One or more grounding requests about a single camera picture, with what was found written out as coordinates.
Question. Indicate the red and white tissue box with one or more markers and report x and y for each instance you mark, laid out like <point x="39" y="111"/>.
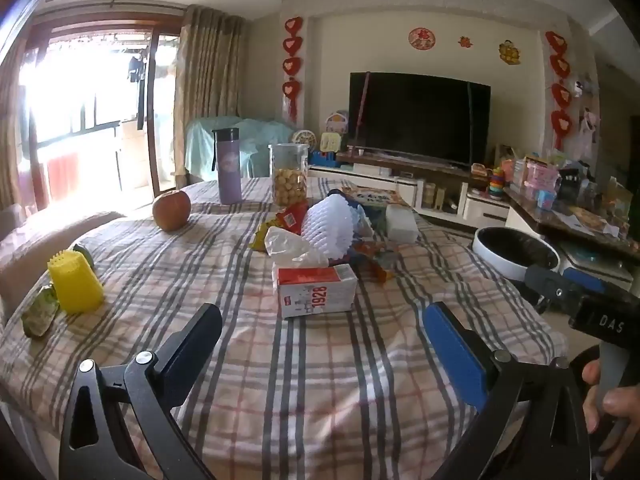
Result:
<point x="315" y="292"/>

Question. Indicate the red snack wrapper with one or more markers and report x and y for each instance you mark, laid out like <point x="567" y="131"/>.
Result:
<point x="292" y="217"/>

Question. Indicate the orange snack wrapper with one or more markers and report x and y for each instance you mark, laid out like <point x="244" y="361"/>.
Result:
<point x="372" y="260"/>

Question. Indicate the yellow snack wrapper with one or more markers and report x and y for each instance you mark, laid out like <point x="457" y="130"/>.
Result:
<point x="261" y="240"/>

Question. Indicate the beige patterned curtain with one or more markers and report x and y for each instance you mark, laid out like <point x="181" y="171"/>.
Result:
<point x="205" y="75"/>

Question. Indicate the white foam fruit net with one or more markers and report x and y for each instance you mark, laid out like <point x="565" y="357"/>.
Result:
<point x="327" y="225"/>

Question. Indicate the pink plastic box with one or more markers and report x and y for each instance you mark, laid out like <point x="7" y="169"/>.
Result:
<point x="541" y="179"/>

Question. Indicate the pink sofa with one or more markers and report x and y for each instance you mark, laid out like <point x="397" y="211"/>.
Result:
<point x="50" y="245"/>

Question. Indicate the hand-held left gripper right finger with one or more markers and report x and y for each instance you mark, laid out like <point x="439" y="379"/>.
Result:
<point x="455" y="355"/>

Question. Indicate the white television stand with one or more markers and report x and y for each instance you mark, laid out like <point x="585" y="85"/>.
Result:
<point x="480" y="207"/>

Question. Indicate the red heart wall hanging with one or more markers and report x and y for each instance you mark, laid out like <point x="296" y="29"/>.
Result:
<point x="559" y="90"/>
<point x="292" y="65"/>

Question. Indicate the black desk organiser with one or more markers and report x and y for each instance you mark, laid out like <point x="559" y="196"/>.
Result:
<point x="568" y="181"/>

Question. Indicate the yellow figure wall sticker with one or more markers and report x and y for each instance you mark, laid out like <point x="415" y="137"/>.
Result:
<point x="510" y="52"/>

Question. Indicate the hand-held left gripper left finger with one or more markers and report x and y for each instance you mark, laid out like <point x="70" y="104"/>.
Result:
<point x="195" y="340"/>

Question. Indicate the plaid tablecloth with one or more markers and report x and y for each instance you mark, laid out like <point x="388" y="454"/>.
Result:
<point x="300" y="385"/>

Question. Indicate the wooden shelf toy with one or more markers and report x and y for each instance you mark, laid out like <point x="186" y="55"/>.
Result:
<point x="435" y="197"/>

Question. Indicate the person's right hand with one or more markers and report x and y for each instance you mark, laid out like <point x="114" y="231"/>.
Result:
<point x="620" y="402"/>

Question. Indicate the clear cookie jar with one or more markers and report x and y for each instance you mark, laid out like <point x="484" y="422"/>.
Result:
<point x="289" y="180"/>

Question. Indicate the brown side curtain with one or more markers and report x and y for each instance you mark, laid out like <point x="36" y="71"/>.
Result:
<point x="10" y="150"/>

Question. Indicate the pink arched toy sign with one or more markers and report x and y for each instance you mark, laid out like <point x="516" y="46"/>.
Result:
<point x="336" y="121"/>

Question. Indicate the red apple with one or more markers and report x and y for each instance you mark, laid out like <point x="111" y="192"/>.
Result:
<point x="171" y="210"/>

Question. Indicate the white and black trash bin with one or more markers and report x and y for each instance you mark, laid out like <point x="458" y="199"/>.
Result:
<point x="500" y="252"/>

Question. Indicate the marble top coffee table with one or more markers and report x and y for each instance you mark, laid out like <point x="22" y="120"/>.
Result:
<point x="530" y="210"/>

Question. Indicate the sliding glass balcony door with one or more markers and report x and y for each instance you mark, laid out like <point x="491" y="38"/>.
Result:
<point x="145" y="110"/>

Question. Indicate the orange flat box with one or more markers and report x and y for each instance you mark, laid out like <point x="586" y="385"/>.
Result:
<point x="595" y="220"/>

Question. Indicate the small light blue toy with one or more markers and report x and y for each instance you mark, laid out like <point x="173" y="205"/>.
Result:
<point x="547" y="199"/>

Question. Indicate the toy burger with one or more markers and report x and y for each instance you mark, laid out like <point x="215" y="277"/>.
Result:
<point x="480" y="170"/>

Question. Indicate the blue toy set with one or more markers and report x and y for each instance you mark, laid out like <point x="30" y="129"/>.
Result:
<point x="324" y="158"/>

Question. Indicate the black flat television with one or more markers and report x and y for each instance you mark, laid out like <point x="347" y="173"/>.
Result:
<point x="420" y="115"/>

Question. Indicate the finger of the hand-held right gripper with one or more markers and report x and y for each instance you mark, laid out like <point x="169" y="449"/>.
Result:
<point x="585" y="280"/>
<point x="545" y="285"/>

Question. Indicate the purple water bottle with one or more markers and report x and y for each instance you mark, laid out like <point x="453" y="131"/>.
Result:
<point x="228" y="170"/>

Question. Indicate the colourful flat game box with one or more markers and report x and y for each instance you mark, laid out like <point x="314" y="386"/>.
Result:
<point x="380" y="196"/>

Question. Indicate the small red wall sticker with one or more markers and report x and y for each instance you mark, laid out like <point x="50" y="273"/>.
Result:
<point x="465" y="41"/>

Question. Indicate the pale green box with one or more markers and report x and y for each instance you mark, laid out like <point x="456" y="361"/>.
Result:
<point x="401" y="225"/>

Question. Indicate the yellow green toy clock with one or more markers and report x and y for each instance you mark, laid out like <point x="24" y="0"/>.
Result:
<point x="331" y="142"/>

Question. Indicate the yellow ribbed plastic cup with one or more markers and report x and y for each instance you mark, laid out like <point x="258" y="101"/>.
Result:
<point x="75" y="285"/>

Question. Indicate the small white desk fan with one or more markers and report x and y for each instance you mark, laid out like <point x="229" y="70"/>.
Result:
<point x="303" y="144"/>

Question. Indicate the round red wall sticker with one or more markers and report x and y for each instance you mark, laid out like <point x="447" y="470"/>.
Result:
<point x="421" y="39"/>

